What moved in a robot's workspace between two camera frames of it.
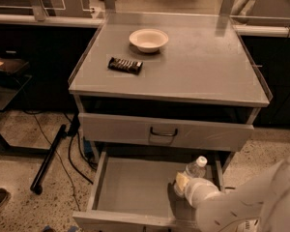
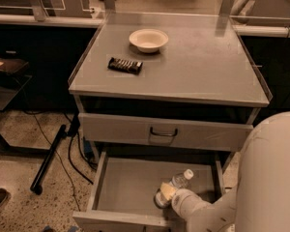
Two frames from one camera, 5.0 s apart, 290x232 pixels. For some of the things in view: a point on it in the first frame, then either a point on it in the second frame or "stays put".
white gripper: (196, 188) to (181, 199)
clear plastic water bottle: (196, 169) to (179, 181)
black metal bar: (36, 186) stays put
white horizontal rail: (49, 20) stays put
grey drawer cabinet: (168, 81) stays put
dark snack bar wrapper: (125, 65) stays put
